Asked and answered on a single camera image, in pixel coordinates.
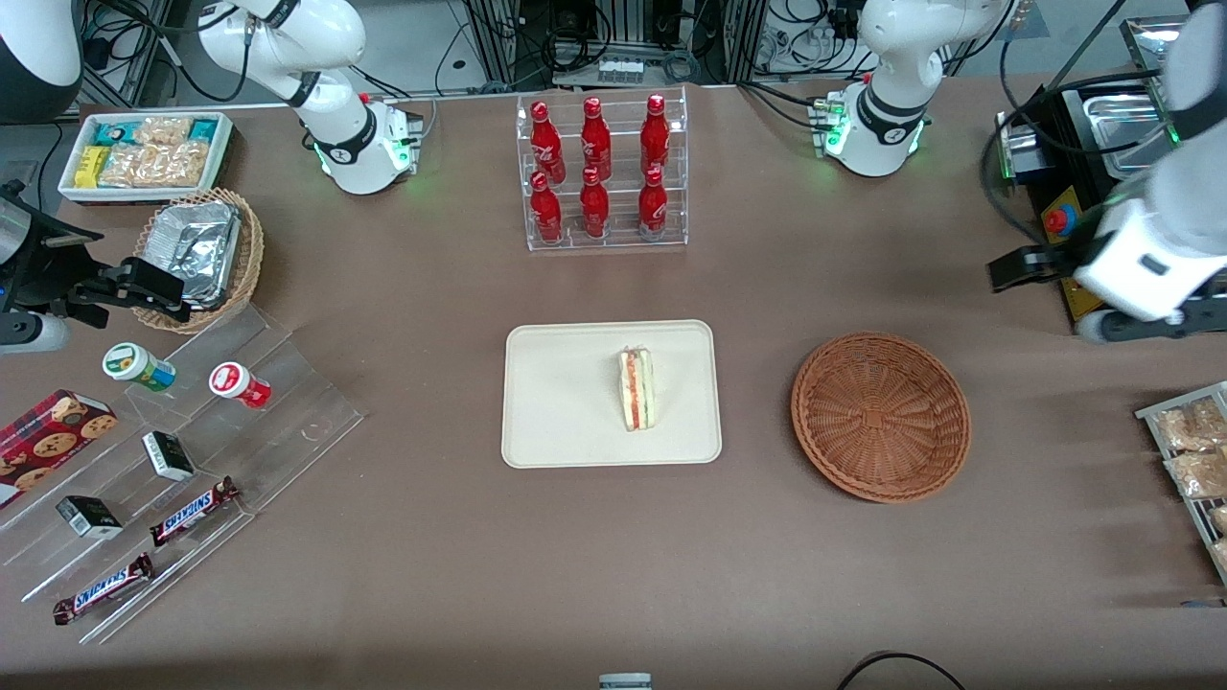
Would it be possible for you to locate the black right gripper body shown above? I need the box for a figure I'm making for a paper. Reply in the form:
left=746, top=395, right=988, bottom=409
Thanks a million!
left=0, top=225, right=97, bottom=317

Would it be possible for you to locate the plastic-wrapped sandwich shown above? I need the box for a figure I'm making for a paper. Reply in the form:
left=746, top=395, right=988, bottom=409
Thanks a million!
left=617, top=347, right=656, bottom=433

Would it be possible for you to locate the small tan wicker basket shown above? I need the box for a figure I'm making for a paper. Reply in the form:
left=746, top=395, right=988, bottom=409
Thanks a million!
left=131, top=188, right=266, bottom=335

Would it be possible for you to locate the round brown wicker basket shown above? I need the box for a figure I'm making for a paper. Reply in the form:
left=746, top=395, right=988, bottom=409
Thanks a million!
left=791, top=332, right=972, bottom=504

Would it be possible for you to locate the cream rectangular tray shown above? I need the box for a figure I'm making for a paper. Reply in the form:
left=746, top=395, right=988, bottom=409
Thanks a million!
left=501, top=319, right=723, bottom=470

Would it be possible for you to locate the silver foil container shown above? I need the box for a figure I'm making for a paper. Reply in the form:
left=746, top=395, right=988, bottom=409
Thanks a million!
left=142, top=200, right=243, bottom=311

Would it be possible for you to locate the green-lidded cup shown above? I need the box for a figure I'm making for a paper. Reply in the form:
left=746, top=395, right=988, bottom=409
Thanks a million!
left=102, top=342, right=177, bottom=393

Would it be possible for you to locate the clear bag of crackers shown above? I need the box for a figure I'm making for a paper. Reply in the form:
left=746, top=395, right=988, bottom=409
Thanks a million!
left=99, top=141, right=210, bottom=189
left=132, top=116, right=195, bottom=147

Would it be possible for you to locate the black food warmer appliance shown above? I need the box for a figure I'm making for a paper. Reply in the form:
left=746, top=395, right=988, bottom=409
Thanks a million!
left=997, top=14, right=1227, bottom=332

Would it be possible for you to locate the red-lidded cup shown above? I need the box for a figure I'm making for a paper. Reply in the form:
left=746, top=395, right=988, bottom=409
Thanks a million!
left=208, top=361, right=273, bottom=411

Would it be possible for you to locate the steel food pan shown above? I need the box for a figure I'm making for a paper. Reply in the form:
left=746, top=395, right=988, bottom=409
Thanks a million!
left=1083, top=91, right=1169, bottom=180
left=1120, top=14, right=1194, bottom=70

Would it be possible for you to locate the white snack bin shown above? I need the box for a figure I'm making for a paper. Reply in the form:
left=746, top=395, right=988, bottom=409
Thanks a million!
left=58, top=111, right=235, bottom=205

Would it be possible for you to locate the red cookie box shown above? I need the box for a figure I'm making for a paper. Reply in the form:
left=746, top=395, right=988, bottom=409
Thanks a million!
left=0, top=388, right=119, bottom=510

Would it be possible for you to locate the grey metal snack rack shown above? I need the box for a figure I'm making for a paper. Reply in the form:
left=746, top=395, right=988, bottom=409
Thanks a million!
left=1135, top=381, right=1227, bottom=586

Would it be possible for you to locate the small black box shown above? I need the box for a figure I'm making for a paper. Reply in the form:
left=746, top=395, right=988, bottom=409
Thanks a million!
left=55, top=494, right=125, bottom=541
left=141, top=430, right=197, bottom=483

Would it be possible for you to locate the clear acrylic stepped display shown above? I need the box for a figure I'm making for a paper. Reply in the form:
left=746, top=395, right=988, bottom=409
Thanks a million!
left=0, top=305, right=367, bottom=645

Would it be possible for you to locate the snickers chocolate bar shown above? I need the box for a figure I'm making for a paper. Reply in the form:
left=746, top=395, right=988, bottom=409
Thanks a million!
left=52, top=553, right=155, bottom=627
left=148, top=476, right=241, bottom=548

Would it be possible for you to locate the red cola bottle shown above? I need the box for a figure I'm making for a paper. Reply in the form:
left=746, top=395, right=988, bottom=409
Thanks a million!
left=637, top=166, right=669, bottom=241
left=640, top=94, right=670, bottom=178
left=530, top=101, right=567, bottom=185
left=580, top=97, right=613, bottom=181
left=579, top=168, right=611, bottom=241
left=530, top=172, right=564, bottom=243

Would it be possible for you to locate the clear acrylic bottle rack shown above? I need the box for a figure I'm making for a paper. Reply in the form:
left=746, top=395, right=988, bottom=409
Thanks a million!
left=516, top=86, right=689, bottom=253

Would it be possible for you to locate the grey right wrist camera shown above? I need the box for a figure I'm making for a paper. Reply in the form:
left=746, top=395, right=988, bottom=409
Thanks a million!
left=0, top=311, right=71, bottom=354

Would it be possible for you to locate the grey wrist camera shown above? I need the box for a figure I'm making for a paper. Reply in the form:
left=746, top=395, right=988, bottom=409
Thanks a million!
left=1077, top=305, right=1227, bottom=346
left=0, top=311, right=71, bottom=354

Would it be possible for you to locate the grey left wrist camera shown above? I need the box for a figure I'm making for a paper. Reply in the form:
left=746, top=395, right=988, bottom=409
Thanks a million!
left=1077, top=305, right=1227, bottom=346

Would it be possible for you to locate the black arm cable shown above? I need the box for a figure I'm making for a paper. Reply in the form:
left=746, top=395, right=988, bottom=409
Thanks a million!
left=978, top=67, right=1166, bottom=252

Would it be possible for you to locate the aluminium frame rack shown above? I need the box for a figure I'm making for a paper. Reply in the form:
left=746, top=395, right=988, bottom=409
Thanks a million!
left=465, top=0, right=768, bottom=92

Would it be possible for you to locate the black cable loop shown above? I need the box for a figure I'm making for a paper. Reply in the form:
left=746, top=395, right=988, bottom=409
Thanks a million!
left=836, top=651, right=969, bottom=690

